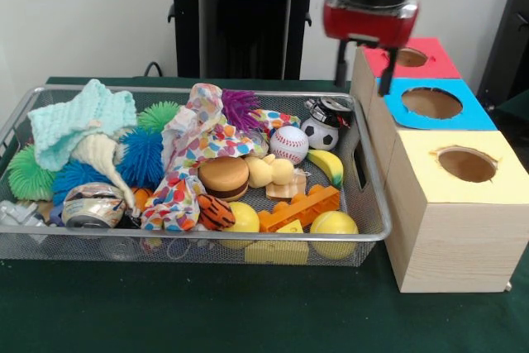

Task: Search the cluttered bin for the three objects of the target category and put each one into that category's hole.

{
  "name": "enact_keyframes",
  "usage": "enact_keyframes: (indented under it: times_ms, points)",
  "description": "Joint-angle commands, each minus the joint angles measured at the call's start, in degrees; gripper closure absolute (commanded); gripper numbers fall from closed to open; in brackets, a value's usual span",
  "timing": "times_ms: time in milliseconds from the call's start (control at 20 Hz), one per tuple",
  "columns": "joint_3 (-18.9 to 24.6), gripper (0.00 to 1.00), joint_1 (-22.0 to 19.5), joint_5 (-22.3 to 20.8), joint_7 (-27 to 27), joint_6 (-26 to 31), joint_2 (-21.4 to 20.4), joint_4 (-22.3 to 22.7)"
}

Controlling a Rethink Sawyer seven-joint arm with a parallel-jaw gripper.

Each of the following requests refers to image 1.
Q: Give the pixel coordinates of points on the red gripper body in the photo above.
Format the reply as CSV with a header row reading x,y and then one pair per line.
x,y
368,24

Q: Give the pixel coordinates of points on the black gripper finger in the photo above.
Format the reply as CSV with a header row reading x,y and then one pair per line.
x,y
343,63
388,72

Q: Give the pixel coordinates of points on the polka dot cloth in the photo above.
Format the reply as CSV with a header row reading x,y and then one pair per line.
x,y
206,138
173,204

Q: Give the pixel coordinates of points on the mint green muslin cloth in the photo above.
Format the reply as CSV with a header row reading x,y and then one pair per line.
x,y
74,121

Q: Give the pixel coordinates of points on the wooden three-hole box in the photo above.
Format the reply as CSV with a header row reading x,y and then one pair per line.
x,y
454,237

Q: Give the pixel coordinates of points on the small soccer ball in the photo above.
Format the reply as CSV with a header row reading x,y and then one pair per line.
x,y
320,134

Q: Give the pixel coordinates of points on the white baseball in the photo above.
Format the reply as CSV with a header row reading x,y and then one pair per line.
x,y
289,144

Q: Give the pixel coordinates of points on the yellow toy banana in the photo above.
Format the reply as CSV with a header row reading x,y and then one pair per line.
x,y
330,165

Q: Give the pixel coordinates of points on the black upright stand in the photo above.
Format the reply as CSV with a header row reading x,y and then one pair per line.
x,y
508,39

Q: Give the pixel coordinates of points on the dark green table cloth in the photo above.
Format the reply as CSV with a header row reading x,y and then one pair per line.
x,y
206,311
516,106

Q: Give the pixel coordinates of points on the orange block toy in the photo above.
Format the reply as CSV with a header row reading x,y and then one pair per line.
x,y
301,206

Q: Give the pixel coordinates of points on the yellow ball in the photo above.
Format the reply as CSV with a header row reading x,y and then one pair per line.
x,y
334,229

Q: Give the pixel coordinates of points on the blue spiky ball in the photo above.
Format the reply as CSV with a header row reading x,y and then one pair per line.
x,y
140,154

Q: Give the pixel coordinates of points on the cream muslin cloth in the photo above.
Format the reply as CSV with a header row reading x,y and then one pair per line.
x,y
103,154

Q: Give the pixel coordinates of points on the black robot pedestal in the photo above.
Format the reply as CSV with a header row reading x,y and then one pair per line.
x,y
244,30

